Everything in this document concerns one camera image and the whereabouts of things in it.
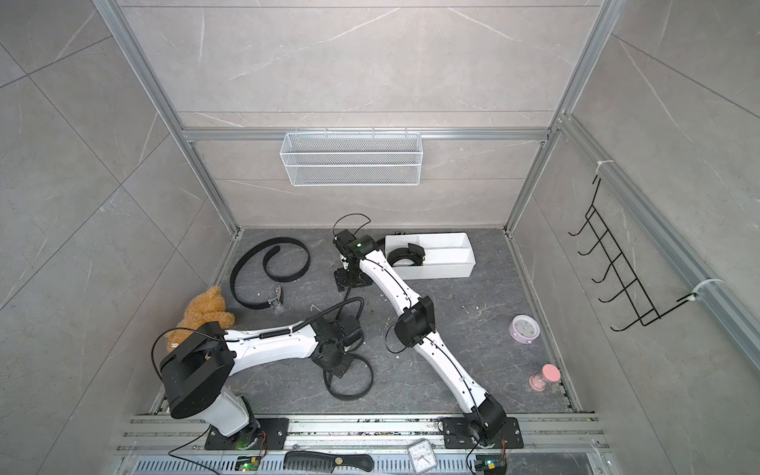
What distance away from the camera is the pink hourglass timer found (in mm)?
750

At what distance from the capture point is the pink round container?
897 mm

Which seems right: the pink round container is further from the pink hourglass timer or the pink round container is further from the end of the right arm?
the end of the right arm

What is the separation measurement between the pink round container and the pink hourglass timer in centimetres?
11
